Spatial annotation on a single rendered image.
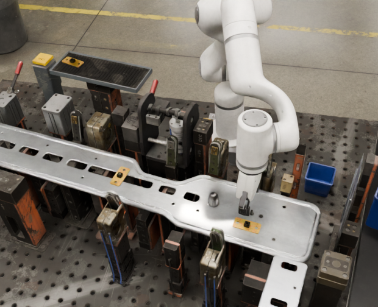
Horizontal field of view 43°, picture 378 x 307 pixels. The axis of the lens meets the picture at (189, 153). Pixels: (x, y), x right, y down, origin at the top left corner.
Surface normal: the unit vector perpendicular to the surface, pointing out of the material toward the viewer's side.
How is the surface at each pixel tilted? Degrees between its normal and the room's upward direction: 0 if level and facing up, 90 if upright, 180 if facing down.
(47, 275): 0
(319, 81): 0
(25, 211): 90
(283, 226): 0
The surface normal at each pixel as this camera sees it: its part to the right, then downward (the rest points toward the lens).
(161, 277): -0.04, -0.69
